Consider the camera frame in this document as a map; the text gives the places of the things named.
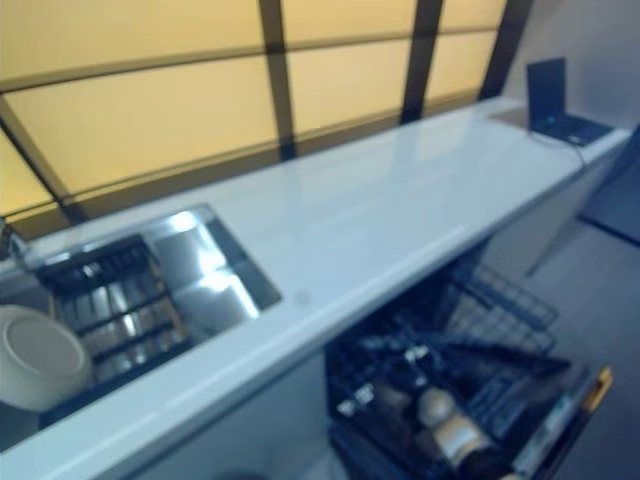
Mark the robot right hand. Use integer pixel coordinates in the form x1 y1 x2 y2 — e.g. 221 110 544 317
369 382 426 434

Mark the cream round plate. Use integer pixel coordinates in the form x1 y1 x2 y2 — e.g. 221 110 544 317
0 304 95 412

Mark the stainless steel sink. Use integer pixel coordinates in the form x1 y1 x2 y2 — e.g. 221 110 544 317
0 202 284 432

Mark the black sink drying rack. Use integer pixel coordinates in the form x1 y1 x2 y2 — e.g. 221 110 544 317
35 234 195 382

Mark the black laptop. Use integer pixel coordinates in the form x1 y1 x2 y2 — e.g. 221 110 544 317
525 57 615 148

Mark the chrome kitchen faucet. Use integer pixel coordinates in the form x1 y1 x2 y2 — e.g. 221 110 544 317
0 217 27 262

